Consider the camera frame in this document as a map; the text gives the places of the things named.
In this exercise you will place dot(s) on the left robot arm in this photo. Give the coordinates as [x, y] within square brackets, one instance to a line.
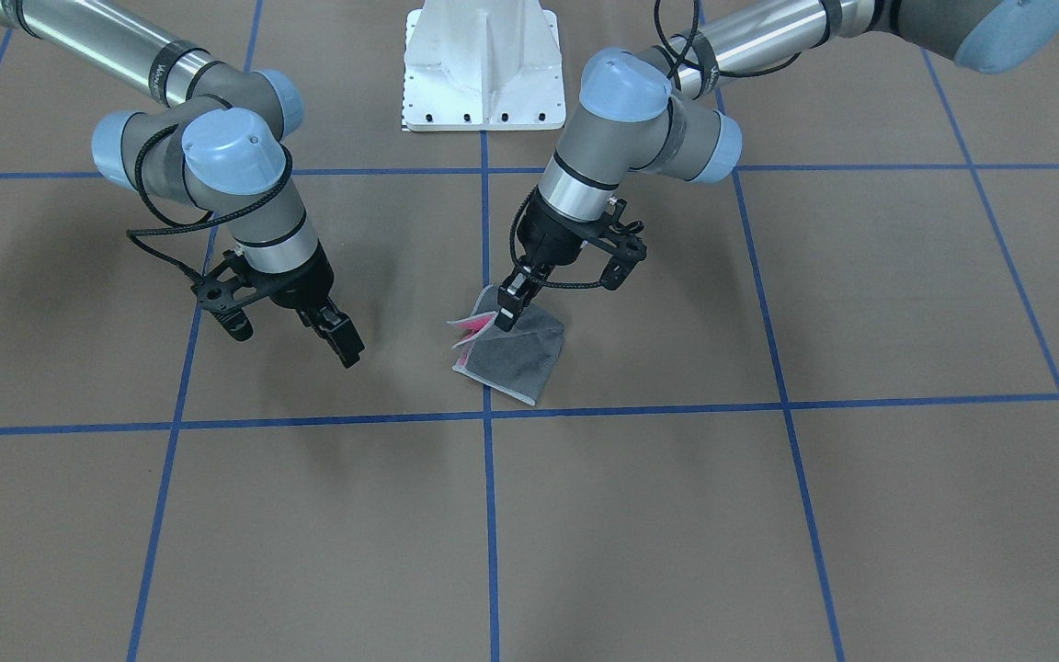
[641, 113]

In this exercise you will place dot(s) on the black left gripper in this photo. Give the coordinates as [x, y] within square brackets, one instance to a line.
[551, 234]

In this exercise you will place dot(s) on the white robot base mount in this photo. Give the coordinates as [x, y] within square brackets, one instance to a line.
[483, 66]

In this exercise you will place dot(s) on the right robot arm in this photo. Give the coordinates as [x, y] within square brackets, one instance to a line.
[211, 167]

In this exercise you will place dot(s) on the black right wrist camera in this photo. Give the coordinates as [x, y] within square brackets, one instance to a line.
[226, 291]

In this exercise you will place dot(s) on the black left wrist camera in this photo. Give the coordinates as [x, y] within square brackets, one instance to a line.
[622, 241]

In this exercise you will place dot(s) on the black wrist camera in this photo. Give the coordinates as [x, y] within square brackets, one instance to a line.
[226, 291]
[622, 241]

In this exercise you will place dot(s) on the pink and grey towel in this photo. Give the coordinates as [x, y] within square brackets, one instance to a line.
[519, 362]

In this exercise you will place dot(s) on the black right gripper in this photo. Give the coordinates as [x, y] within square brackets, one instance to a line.
[301, 287]

